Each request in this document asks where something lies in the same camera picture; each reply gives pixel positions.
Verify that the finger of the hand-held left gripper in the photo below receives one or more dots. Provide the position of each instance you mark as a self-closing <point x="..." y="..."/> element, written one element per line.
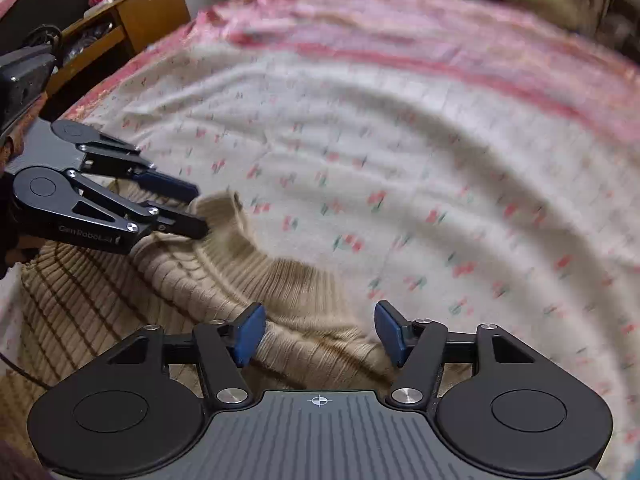
<point x="187" y="225"/>
<point x="170" y="186"/>

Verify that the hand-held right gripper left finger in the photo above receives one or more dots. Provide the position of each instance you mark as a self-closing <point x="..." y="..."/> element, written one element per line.
<point x="250" y="332"/>

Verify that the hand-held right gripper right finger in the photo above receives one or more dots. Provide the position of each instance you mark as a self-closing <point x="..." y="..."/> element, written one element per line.
<point x="390" y="332"/>

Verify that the beige ribbed knit sweater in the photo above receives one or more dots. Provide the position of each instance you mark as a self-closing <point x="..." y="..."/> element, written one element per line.
<point x="175" y="280"/>

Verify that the cherry print bed sheet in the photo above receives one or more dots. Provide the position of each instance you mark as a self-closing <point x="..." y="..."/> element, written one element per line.
<point x="400" y="160"/>

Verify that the person's maroon clothing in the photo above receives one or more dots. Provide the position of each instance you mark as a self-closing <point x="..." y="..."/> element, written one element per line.
<point x="17" y="462"/>

